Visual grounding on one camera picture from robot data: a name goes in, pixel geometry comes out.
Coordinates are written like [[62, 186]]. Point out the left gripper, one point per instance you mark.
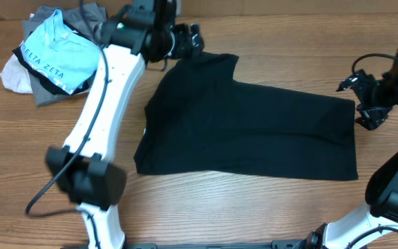
[[183, 51]]

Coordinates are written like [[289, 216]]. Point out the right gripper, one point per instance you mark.
[[374, 116]]

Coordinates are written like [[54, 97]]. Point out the black t-shirt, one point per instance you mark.
[[201, 119]]

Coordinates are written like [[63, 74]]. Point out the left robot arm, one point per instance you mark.
[[142, 32]]

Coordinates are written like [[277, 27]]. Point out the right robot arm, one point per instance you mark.
[[378, 215]]

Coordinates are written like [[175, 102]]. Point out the grey folded garment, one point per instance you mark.
[[95, 15]]

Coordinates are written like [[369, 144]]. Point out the light blue folded t-shirt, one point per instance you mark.
[[55, 51]]

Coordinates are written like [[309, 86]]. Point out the black folded garment in pile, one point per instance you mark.
[[43, 81]]

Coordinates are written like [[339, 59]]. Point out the white garment under pile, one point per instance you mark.
[[15, 77]]

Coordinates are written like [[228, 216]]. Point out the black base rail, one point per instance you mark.
[[275, 244]]

